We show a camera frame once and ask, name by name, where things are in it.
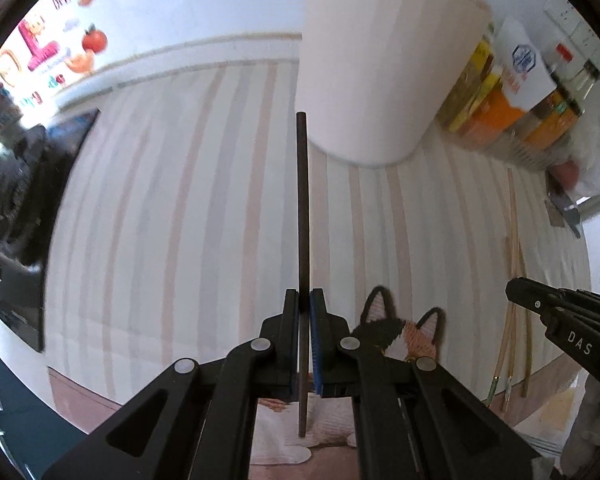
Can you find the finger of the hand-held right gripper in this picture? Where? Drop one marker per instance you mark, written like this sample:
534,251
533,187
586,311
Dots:
535,300

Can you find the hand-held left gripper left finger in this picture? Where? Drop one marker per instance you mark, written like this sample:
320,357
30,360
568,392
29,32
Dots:
294,345

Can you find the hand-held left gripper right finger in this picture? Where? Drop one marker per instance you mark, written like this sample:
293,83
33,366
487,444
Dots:
317,345

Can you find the light bamboo chopstick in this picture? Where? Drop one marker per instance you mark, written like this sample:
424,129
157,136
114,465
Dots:
500,360
528,360

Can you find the white-tipped bamboo chopstick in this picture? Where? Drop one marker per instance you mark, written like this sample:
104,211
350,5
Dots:
511,360

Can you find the dark wooden chopstick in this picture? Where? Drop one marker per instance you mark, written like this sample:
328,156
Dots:
303,210

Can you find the beige cylindrical chopstick holder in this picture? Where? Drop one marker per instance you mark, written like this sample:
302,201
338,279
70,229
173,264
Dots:
380,60

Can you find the clear plastic organizer tray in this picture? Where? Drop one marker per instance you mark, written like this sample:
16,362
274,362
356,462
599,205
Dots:
525,152

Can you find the clear plastic bag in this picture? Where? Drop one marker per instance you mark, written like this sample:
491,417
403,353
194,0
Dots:
595,160

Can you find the striped cat-print table mat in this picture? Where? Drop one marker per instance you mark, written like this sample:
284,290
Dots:
180,210

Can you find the white and orange packet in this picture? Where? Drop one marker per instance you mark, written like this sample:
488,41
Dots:
505,85

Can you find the yellow seasoning box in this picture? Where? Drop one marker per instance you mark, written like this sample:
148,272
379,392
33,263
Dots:
467,90

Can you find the teal kitchen cabinet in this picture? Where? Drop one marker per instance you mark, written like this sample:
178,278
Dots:
20,420

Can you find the white wall socket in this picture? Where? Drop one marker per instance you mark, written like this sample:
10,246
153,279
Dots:
562,12

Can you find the colourful wall stickers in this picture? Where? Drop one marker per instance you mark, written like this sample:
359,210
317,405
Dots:
45,50

